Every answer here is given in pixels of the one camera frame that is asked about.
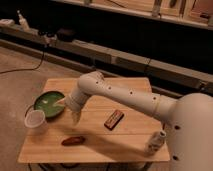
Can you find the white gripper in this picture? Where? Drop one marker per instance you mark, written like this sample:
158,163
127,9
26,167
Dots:
75,101

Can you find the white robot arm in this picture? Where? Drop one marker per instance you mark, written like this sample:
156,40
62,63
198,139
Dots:
188,120

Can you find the green ceramic bowl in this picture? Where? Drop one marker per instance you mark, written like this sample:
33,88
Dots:
45,102

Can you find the brown sausage-shaped object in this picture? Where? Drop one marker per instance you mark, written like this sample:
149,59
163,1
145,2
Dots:
76,140

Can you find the wooden table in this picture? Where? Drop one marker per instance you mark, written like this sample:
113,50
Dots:
122,144

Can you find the red brown rectangular block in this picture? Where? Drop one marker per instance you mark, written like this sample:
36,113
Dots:
114,119

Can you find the black device on ledge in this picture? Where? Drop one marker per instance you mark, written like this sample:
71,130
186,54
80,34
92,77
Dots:
66,35

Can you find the small white bottle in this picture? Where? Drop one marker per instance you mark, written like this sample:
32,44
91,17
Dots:
155,142

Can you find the white spray bottle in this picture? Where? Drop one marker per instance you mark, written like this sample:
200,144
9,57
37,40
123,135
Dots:
23,22

